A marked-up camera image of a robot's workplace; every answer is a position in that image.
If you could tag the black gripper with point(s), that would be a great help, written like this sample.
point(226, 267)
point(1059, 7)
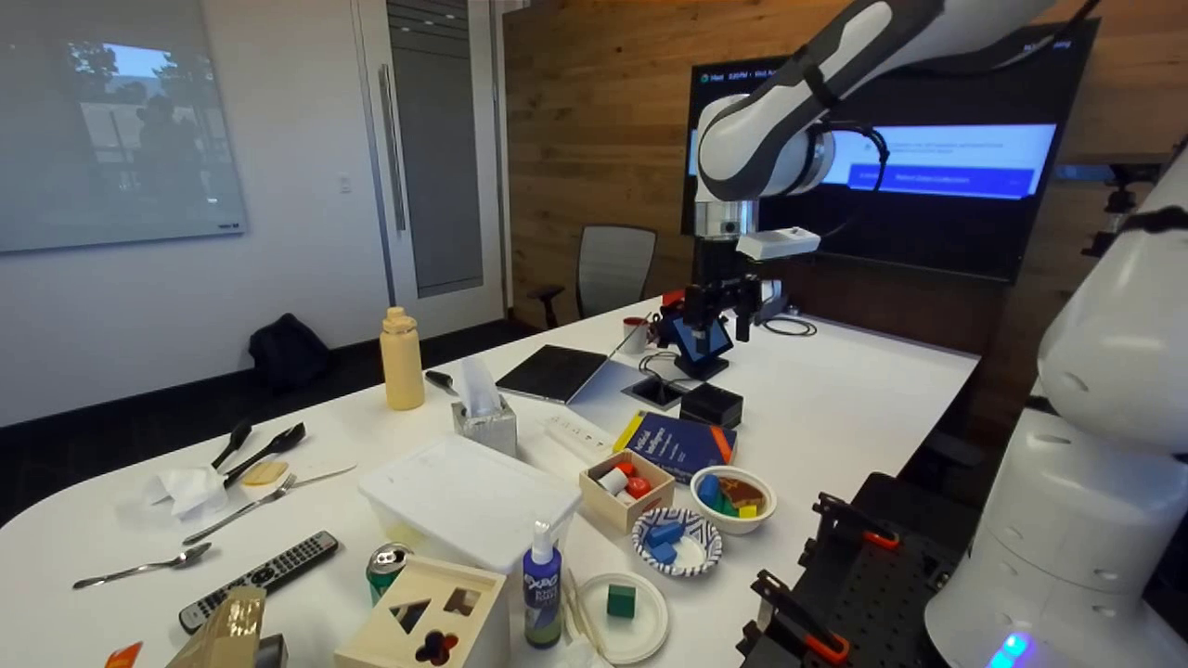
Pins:
point(725, 287)

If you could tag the green cube block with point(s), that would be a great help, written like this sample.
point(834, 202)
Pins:
point(621, 600)

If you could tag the blue cylinder block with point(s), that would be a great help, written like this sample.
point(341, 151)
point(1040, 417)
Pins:
point(709, 494)
point(662, 538)

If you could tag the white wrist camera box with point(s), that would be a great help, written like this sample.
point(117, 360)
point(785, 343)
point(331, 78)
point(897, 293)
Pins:
point(780, 242)

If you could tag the grey tissue box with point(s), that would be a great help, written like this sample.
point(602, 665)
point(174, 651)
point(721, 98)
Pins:
point(486, 421)

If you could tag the blue spray bottle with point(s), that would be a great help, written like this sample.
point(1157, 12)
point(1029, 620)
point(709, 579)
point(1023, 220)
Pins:
point(538, 600)

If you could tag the yellow block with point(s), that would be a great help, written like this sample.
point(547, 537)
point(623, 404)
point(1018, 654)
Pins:
point(747, 510)

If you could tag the white glass door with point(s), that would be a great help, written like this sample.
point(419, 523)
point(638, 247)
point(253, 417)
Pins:
point(433, 151)

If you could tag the wall whiteboard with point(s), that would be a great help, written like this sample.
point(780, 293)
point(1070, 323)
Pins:
point(112, 122)

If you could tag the black tablet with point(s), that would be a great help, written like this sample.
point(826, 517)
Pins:
point(551, 374)

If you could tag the white foam container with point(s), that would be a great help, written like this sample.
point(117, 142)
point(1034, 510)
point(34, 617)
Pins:
point(465, 503)

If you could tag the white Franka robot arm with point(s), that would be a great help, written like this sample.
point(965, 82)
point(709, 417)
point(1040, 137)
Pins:
point(771, 122)

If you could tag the small black box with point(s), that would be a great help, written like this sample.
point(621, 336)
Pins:
point(709, 404)

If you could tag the grey notebook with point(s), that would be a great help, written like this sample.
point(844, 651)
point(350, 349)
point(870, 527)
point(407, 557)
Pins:
point(605, 395)

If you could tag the metal spoon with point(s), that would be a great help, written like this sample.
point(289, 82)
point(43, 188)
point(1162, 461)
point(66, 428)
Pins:
point(253, 506)

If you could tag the metal fork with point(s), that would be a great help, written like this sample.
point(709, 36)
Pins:
point(134, 569)

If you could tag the yellow bottle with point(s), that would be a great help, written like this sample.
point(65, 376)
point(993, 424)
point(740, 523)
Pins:
point(400, 366)

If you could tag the small black flat case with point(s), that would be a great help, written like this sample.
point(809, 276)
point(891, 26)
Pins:
point(650, 390)

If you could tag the black mounting board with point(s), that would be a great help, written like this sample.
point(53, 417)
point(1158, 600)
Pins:
point(876, 606)

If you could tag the wooden spoon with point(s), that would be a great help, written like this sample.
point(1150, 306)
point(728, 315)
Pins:
point(263, 474)

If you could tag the small orange piece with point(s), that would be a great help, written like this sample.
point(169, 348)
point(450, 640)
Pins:
point(122, 654)

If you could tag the blue book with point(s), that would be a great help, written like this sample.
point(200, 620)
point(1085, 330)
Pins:
point(673, 447)

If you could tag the black plastic spoon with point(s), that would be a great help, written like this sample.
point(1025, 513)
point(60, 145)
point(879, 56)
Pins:
point(232, 444)
point(274, 447)

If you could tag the dark red block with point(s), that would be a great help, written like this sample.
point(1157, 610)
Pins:
point(742, 489)

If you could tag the black backpack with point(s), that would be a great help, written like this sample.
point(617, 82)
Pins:
point(287, 355)

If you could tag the black remote control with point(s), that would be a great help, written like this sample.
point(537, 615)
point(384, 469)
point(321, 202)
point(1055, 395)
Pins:
point(259, 579)

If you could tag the black orange clamp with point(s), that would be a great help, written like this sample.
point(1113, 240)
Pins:
point(856, 523)

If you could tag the small blue screen device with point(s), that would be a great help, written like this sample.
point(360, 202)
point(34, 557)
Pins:
point(707, 339)

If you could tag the white paper plate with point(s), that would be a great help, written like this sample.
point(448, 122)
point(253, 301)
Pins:
point(643, 636)

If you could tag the wooden shape sorter box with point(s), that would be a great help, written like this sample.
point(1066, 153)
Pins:
point(371, 636)

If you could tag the wooden block box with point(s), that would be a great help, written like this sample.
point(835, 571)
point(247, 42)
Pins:
point(617, 510)

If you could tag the crumpled white plastic wrap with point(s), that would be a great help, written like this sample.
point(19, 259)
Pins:
point(190, 492)

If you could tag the large wall monitor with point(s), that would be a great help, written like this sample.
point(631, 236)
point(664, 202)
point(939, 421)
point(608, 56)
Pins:
point(965, 215)

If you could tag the grey office chair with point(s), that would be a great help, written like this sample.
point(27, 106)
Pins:
point(613, 263)

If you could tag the white bowl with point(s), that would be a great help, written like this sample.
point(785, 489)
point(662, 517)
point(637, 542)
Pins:
point(690, 560)
point(728, 522)

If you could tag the green soda can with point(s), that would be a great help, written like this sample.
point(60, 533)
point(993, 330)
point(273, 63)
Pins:
point(387, 571)

